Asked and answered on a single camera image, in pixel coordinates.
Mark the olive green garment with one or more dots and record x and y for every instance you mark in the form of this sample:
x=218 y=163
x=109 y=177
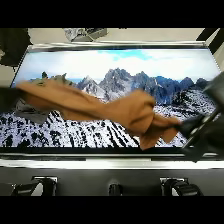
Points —
x=60 y=80

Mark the grey garment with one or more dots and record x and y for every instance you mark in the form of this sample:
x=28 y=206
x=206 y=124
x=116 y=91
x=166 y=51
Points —
x=31 y=113

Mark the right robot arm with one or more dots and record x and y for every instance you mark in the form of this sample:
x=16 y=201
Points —
x=206 y=133

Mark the brown garment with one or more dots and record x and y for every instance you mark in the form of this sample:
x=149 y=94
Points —
x=133 y=111

